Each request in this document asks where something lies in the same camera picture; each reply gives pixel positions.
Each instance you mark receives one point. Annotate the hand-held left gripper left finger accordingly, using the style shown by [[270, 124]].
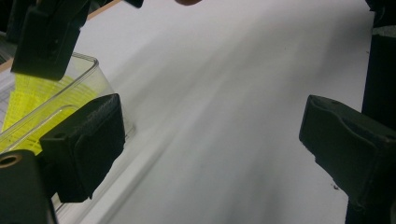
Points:
[[84, 146]]

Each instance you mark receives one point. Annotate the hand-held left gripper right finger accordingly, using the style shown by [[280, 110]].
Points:
[[351, 146]]

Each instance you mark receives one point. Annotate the yellow shuttlecock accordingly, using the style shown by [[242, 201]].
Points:
[[28, 96]]

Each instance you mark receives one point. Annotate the clear plastic container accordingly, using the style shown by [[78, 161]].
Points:
[[96, 81]]

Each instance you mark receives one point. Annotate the black metal stand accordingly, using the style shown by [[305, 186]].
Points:
[[381, 77]]

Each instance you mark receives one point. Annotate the white table board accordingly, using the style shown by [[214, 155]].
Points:
[[218, 93]]

